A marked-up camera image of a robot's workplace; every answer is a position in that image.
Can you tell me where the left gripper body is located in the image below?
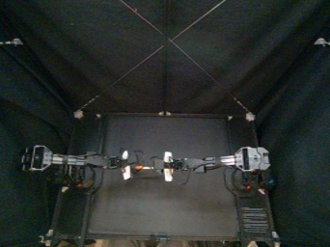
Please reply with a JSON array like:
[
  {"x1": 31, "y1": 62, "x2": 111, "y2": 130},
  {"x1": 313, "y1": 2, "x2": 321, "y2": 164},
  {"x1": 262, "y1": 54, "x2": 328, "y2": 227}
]
[{"x1": 110, "y1": 149, "x2": 134, "y2": 181}]

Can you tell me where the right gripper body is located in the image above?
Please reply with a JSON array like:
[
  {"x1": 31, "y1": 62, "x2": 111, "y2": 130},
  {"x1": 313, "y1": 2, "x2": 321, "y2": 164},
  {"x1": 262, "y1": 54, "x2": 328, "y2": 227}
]
[{"x1": 153, "y1": 151, "x2": 183, "y2": 183}]

